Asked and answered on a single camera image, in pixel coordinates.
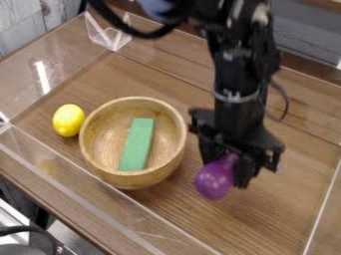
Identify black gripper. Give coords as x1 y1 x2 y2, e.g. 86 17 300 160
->
189 108 285 188

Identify purple toy eggplant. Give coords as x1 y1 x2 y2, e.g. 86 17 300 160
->
194 153 238 200

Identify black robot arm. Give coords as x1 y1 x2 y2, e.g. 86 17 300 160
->
87 0 285 188

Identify brown wooden bowl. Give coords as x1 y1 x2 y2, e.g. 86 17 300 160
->
79 97 186 189

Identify green rectangular block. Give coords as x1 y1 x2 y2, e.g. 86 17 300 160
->
119 118 156 171

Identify yellow toy lemon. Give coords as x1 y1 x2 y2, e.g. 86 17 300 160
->
53 104 86 137

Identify clear acrylic tray wall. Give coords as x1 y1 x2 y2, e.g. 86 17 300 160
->
0 18 341 255

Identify clear acrylic corner bracket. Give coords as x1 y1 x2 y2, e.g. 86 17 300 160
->
85 12 133 52

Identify black cable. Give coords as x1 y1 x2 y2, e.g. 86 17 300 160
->
0 225 59 255

